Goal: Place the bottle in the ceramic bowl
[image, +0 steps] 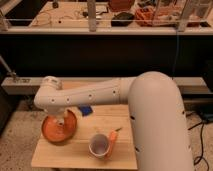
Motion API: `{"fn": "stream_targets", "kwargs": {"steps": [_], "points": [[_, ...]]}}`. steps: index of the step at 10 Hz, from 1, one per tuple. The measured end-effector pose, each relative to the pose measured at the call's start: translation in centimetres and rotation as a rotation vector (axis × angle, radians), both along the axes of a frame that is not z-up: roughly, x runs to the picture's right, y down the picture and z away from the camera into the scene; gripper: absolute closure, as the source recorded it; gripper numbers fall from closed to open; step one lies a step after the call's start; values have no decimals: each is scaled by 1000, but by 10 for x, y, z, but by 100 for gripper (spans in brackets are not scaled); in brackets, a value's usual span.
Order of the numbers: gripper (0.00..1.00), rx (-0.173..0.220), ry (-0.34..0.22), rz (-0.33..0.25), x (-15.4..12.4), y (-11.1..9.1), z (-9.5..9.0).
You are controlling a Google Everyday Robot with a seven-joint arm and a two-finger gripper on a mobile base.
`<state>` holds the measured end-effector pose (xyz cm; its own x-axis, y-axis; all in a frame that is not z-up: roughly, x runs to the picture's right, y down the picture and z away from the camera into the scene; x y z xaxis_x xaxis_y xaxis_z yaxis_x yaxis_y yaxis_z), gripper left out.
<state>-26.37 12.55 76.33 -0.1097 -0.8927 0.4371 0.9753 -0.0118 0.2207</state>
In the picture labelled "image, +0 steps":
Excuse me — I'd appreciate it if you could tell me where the clear plastic bottle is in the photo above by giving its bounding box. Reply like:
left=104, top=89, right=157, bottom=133
left=58, top=120, right=64, bottom=126

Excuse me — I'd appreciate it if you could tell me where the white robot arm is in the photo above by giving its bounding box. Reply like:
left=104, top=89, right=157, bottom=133
left=34, top=71, right=194, bottom=171

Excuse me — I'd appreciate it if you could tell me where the orange ceramic bowl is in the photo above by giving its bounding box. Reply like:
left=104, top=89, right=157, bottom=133
left=41, top=109, right=77, bottom=143

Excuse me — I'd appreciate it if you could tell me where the blue sponge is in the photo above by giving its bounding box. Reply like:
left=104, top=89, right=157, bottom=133
left=79, top=106, right=93, bottom=116

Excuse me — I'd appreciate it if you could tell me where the small wooden table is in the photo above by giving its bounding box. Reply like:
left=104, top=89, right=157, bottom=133
left=31, top=105, right=137, bottom=170

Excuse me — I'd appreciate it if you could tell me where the white cup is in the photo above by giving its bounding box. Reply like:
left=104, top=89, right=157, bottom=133
left=89, top=134, right=109, bottom=158

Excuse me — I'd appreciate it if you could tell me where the orange carrot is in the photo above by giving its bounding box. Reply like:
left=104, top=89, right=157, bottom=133
left=106, top=128, right=120, bottom=158

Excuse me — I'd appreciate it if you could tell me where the wooden board on shelf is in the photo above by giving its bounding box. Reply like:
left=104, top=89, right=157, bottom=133
left=29, top=1, right=114, bottom=28

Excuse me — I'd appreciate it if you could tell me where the black dish on shelf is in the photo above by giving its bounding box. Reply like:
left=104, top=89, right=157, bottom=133
left=111, top=12, right=134, bottom=27

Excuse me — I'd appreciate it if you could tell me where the orange crate on shelf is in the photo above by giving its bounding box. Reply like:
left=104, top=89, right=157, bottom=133
left=135, top=8, right=154, bottom=26

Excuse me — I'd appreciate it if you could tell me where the blue hanging cable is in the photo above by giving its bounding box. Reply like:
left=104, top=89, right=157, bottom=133
left=169, top=32, right=181, bottom=88

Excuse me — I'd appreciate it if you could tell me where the black floor cable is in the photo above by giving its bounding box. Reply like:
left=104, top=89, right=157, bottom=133
left=186, top=111, right=213, bottom=171

